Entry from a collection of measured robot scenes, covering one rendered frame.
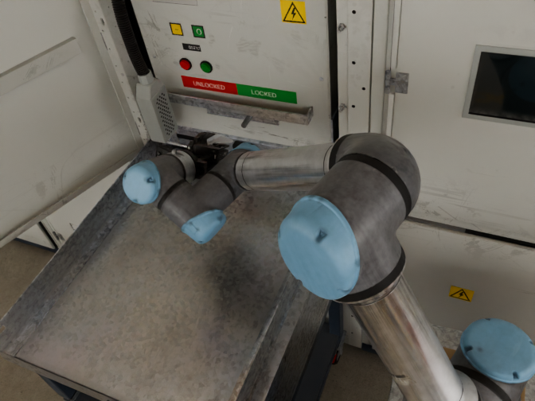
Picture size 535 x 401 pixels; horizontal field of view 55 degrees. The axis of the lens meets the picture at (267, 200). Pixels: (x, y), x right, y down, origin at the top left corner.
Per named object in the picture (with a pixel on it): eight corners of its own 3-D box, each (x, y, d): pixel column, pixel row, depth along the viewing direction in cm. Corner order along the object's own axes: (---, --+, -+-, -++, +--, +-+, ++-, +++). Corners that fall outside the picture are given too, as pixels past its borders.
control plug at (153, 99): (165, 144, 138) (147, 90, 125) (150, 141, 140) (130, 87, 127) (180, 126, 143) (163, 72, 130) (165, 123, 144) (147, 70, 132)
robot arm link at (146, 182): (144, 217, 94) (111, 187, 95) (177, 200, 103) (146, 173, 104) (163, 186, 90) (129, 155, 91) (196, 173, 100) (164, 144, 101)
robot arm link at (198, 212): (244, 198, 95) (200, 161, 97) (202, 239, 90) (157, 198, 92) (236, 215, 102) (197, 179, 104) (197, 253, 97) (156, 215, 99)
